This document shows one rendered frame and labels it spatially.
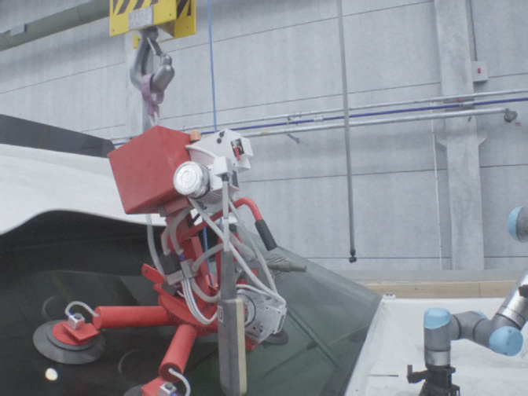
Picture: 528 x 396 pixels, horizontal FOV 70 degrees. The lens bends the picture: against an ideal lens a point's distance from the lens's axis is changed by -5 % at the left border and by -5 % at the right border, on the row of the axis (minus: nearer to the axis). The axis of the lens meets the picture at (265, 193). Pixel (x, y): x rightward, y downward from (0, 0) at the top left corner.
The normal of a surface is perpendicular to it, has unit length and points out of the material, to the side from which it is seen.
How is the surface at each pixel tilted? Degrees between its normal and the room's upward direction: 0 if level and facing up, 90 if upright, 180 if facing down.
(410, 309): 90
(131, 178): 90
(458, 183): 90
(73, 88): 90
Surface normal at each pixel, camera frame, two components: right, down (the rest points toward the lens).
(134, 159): -0.38, -0.02
